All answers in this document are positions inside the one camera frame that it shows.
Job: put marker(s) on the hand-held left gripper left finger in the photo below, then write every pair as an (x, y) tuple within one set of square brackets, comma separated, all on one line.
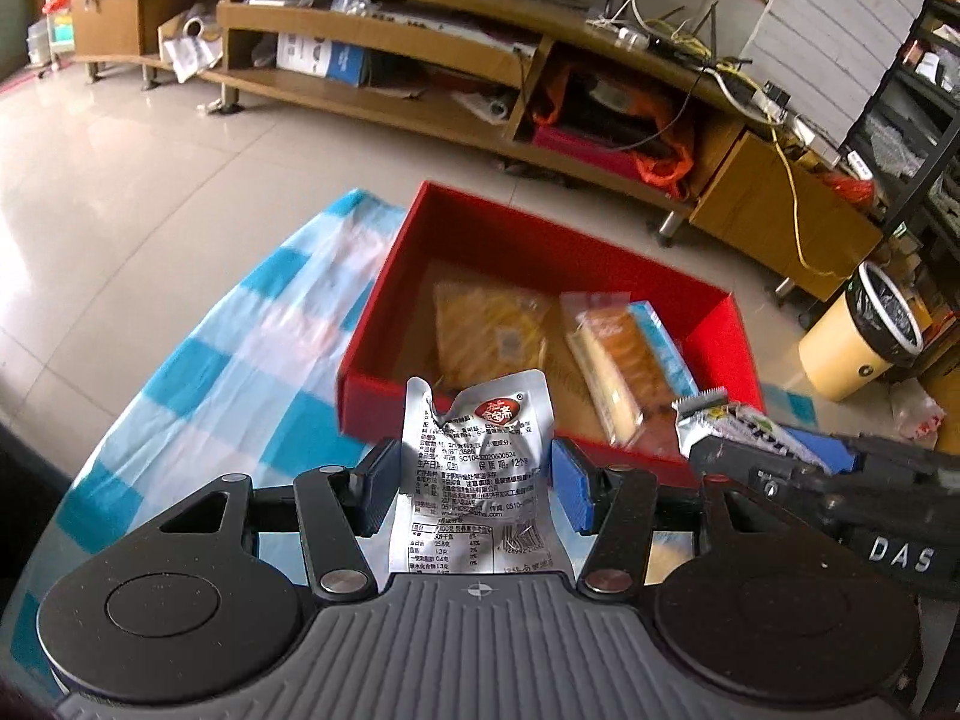
[(379, 484)]

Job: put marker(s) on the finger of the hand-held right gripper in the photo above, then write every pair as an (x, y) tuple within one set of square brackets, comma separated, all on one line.
[(750, 469), (821, 450)]

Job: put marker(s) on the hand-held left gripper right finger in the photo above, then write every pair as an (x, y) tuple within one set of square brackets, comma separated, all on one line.
[(574, 484)]

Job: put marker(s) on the striped snack packet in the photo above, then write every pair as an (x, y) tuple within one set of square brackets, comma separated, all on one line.
[(731, 420)]

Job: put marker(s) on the silver snack packet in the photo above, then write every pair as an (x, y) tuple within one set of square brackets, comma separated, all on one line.
[(472, 465)]

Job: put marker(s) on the red cardboard box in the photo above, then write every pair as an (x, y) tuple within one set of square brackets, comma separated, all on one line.
[(540, 251)]

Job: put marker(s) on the yellow trash bin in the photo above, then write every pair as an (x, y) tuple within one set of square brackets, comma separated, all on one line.
[(840, 352)]

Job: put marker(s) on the clear plastic bag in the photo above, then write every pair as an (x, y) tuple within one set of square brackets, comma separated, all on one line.
[(915, 412)]

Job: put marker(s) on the cake slice packet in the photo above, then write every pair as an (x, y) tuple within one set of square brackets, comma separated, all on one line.
[(611, 367)]

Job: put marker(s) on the light blue snack packet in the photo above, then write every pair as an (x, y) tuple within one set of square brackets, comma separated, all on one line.
[(664, 341)]

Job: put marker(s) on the yellow snack packet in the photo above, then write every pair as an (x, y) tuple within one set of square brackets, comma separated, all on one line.
[(487, 330)]

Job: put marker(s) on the blue checkered tablecloth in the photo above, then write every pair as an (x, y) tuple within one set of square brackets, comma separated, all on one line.
[(247, 360)]

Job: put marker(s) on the wooden media stand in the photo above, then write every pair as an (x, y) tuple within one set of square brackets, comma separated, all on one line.
[(772, 210)]

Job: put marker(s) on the red plastic bag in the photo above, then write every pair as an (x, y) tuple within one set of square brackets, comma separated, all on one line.
[(851, 187)]

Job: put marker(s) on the black metal shelf rack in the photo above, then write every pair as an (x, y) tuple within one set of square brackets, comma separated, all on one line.
[(919, 165)]

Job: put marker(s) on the orange bag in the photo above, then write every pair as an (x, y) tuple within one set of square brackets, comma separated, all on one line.
[(664, 161)]

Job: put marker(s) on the pink flat box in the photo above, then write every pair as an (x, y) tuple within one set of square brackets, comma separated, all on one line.
[(585, 146)]

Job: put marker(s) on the stack of white foam boards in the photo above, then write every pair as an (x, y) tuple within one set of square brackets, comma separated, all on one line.
[(840, 37)]

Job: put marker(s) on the blue and white box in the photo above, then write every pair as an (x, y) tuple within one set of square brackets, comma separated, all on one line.
[(319, 56)]

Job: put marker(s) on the black router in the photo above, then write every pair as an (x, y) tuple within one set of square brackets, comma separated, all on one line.
[(675, 37)]

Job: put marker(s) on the open cardboard box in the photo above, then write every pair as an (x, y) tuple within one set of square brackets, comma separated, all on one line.
[(187, 45)]

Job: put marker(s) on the plastic drawer cabinet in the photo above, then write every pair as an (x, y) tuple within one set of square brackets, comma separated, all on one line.
[(49, 34)]

